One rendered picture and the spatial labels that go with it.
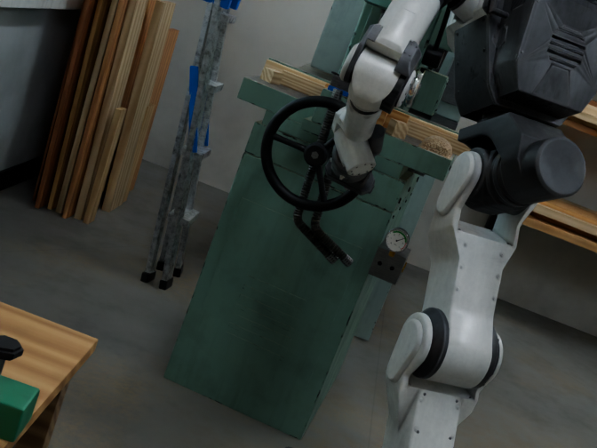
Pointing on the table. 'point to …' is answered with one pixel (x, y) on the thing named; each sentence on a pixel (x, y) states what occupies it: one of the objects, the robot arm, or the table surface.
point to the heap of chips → (437, 146)
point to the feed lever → (433, 56)
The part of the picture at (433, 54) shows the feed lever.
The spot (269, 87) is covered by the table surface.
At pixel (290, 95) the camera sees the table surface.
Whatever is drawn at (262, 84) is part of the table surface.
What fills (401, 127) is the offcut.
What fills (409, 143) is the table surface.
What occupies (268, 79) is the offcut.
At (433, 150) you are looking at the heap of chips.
